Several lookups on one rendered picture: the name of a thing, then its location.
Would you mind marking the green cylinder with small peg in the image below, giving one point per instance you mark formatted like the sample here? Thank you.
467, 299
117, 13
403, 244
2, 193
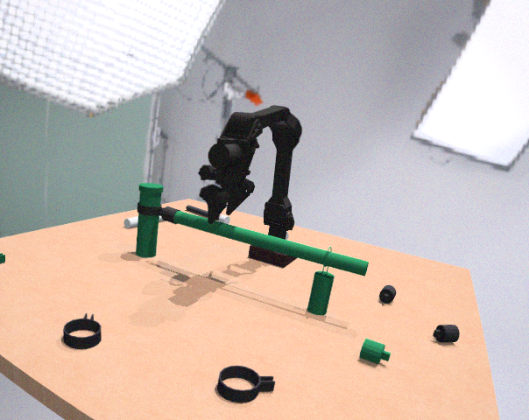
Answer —
374, 351

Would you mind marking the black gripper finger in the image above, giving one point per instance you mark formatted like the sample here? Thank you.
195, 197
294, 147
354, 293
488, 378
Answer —
235, 199
213, 211

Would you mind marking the black band clamp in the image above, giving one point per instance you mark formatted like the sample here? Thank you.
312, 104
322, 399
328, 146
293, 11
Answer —
262, 383
84, 324

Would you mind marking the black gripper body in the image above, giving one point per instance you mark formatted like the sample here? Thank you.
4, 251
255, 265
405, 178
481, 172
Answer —
233, 181

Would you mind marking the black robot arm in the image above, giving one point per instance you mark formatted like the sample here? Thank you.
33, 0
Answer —
236, 147

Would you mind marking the green cylindrical rod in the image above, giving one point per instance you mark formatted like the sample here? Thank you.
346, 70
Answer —
265, 241

